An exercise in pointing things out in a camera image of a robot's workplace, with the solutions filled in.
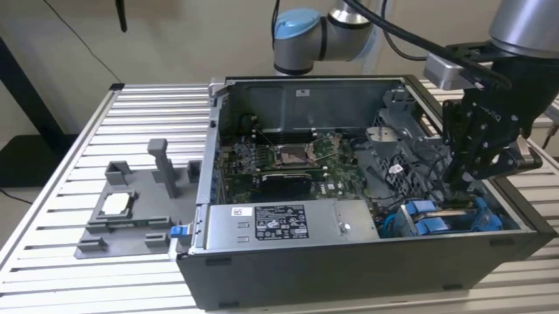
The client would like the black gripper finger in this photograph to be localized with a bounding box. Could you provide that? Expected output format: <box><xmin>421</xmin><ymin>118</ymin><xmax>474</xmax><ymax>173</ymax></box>
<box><xmin>440</xmin><ymin>99</ymin><xmax>486</xmax><ymax>193</ymax></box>
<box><xmin>473</xmin><ymin>139</ymin><xmax>542</xmax><ymax>181</ymax></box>

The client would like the black wire with white tag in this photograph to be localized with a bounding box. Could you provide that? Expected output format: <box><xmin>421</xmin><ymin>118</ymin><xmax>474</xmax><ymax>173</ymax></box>
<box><xmin>385</xmin><ymin>152</ymin><xmax>458</xmax><ymax>197</ymax></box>

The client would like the grey metal disk bay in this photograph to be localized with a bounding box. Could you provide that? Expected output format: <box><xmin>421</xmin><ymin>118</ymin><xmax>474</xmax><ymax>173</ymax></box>
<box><xmin>361</xmin><ymin>88</ymin><xmax>481</xmax><ymax>203</ymax></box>

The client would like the black RAM slot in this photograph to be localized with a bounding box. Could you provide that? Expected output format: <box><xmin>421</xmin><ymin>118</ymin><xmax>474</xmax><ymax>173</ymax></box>
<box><xmin>252</xmin><ymin>128</ymin><xmax>316</xmax><ymax>137</ymax></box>
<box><xmin>256</xmin><ymin>136</ymin><xmax>316</xmax><ymax>145</ymax></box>
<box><xmin>261</xmin><ymin>163</ymin><xmax>329</xmax><ymax>173</ymax></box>

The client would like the green motherboard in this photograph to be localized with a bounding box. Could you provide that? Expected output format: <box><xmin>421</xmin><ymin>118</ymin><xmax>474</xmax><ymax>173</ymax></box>
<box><xmin>217</xmin><ymin>129</ymin><xmax>378</xmax><ymax>205</ymax></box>

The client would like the metal socket cover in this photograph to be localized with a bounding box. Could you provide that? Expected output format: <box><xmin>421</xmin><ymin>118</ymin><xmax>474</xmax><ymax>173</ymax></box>
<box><xmin>309</xmin><ymin>134</ymin><xmax>345</xmax><ymax>160</ymax></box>

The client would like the CPU socket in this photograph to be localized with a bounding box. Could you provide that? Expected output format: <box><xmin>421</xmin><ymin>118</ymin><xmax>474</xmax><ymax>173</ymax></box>
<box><xmin>270</xmin><ymin>144</ymin><xmax>310</xmax><ymax>167</ymax></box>

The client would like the black graphics card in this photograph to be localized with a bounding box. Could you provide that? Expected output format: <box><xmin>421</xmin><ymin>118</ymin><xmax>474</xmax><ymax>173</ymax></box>
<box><xmin>258</xmin><ymin>172</ymin><xmax>314</xmax><ymax>200</ymax></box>

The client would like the silver power supply unit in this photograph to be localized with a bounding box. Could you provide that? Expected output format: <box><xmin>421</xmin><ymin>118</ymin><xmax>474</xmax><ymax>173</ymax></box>
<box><xmin>204</xmin><ymin>198</ymin><xmax>380</xmax><ymax>253</ymax></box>

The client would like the black open PC case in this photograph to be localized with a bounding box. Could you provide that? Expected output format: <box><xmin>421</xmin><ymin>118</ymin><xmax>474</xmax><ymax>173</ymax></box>
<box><xmin>168</xmin><ymin>73</ymin><xmax>559</xmax><ymax>311</ymax></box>

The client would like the grey parts rack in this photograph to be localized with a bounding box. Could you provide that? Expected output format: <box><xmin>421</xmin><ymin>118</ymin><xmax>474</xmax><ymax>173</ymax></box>
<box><xmin>73</xmin><ymin>138</ymin><xmax>202</xmax><ymax>262</ymax></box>

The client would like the silver CPU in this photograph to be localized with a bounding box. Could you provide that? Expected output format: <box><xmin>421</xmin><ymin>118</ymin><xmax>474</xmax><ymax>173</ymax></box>
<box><xmin>100</xmin><ymin>192</ymin><xmax>133</xmax><ymax>216</ymax></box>

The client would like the black hanging antenna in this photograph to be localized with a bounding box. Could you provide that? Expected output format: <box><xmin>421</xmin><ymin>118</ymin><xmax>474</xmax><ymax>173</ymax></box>
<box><xmin>114</xmin><ymin>0</ymin><xmax>128</xmax><ymax>33</ymax></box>

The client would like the black monitor stand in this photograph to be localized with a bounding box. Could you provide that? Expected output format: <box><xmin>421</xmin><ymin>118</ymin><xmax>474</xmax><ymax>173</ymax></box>
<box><xmin>0</xmin><ymin>34</ymin><xmax>70</xmax><ymax>189</ymax></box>

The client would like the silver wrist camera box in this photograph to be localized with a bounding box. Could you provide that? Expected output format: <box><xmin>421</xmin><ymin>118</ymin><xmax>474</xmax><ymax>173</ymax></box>
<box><xmin>422</xmin><ymin>53</ymin><xmax>476</xmax><ymax>92</ymax></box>

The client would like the blue data cable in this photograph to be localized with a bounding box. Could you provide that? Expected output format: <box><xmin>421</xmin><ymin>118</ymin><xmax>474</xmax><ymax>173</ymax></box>
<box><xmin>376</xmin><ymin>211</ymin><xmax>398</xmax><ymax>239</ymax></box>

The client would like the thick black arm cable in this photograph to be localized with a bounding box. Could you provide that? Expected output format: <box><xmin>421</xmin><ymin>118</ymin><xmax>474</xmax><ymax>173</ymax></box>
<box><xmin>341</xmin><ymin>0</ymin><xmax>512</xmax><ymax>91</ymax></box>

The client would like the thin wire locking lever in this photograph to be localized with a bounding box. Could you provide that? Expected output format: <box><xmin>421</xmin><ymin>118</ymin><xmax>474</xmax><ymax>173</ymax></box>
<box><xmin>254</xmin><ymin>127</ymin><xmax>280</xmax><ymax>150</ymax></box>

